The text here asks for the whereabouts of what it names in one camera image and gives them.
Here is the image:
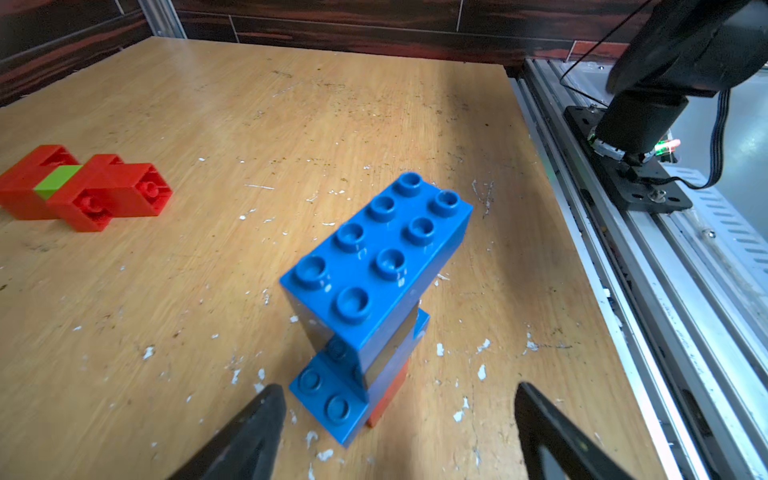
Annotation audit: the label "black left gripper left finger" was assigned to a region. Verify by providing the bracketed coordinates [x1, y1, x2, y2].
[171, 384, 287, 479]

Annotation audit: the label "small red base brick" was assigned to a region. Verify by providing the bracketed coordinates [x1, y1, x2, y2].
[89, 159, 173, 217]

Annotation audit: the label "aluminium front base rails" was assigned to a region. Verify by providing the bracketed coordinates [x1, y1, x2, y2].
[513, 59, 767, 479]

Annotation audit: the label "red tall square brick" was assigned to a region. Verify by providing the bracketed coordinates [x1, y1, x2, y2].
[366, 361, 410, 429]

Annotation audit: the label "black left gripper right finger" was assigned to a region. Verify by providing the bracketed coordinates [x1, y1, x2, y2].
[514, 382, 631, 479]

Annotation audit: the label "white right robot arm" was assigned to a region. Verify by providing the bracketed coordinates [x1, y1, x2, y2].
[595, 1, 767, 165]

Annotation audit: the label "aluminium frame rail left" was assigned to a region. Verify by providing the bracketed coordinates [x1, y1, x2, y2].
[138, 0, 187, 39]

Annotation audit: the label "green square brick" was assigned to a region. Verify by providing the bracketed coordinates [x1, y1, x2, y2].
[33, 165, 82, 201]

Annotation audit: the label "blue long brick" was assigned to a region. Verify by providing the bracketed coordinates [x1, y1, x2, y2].
[290, 307, 430, 448]
[280, 172, 473, 371]

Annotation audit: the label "red long brick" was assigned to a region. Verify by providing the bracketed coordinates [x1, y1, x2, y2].
[46, 189, 116, 232]
[1, 145, 80, 220]

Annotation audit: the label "black square brick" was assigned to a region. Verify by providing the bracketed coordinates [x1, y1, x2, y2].
[362, 306, 418, 390]

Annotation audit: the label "small red square brick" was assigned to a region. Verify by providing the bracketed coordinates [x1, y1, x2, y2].
[51, 154, 125, 201]

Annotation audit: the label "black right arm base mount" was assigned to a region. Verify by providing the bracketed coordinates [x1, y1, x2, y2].
[562, 104, 694, 214]

